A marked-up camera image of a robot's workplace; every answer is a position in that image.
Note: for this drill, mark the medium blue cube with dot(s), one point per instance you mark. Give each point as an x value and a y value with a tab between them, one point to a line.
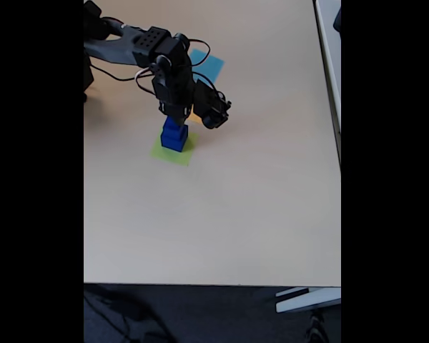
171	133

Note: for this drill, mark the large blue cube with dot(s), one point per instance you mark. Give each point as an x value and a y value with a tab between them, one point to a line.
175	144

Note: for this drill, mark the orange paper square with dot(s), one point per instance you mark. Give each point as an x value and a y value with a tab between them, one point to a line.
196	118

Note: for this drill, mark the green paper square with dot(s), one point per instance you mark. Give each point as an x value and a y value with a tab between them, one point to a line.
180	159

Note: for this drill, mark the blue paper square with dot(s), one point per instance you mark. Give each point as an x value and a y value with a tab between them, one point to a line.
212	64

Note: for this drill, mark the white side table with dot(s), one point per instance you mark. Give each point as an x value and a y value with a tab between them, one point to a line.
330	53

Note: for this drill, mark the dark object on side table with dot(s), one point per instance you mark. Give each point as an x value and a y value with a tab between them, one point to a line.
338	19

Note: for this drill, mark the white table foot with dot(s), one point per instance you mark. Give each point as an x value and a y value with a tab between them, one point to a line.
307	300

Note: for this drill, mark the black camera box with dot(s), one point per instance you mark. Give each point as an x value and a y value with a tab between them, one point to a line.
212	105

